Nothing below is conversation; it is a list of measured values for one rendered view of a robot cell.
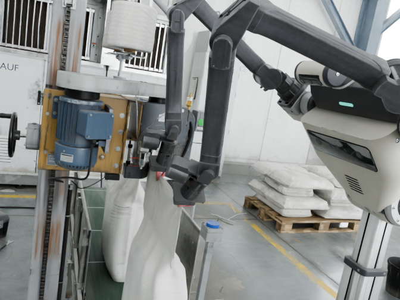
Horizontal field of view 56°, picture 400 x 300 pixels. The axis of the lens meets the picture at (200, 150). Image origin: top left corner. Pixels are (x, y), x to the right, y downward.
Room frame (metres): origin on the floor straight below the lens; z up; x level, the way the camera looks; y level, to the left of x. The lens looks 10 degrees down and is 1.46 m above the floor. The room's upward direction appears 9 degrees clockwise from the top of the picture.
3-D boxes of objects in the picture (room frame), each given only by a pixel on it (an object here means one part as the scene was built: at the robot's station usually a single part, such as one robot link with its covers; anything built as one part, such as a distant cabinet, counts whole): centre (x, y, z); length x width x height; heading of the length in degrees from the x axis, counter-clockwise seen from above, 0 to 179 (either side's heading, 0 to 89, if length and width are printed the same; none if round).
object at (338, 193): (4.39, -1.74, 0.44); 0.68 x 0.44 x 0.15; 112
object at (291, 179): (4.14, -1.20, 0.56); 0.66 x 0.42 x 0.15; 112
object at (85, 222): (2.04, 0.62, 0.54); 1.05 x 0.02 x 0.41; 22
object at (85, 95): (1.33, 0.44, 1.35); 0.12 x 0.12 x 0.04
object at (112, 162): (1.56, 0.51, 1.18); 0.34 x 0.25 x 0.31; 112
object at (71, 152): (1.33, 0.44, 1.21); 0.15 x 0.15 x 0.25
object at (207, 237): (1.59, -0.11, 0.81); 0.08 x 0.08 x 0.06; 22
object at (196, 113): (1.67, 0.03, 1.29); 0.08 x 0.05 x 0.09; 22
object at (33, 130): (1.47, 0.67, 1.14); 0.11 x 0.06 x 0.11; 22
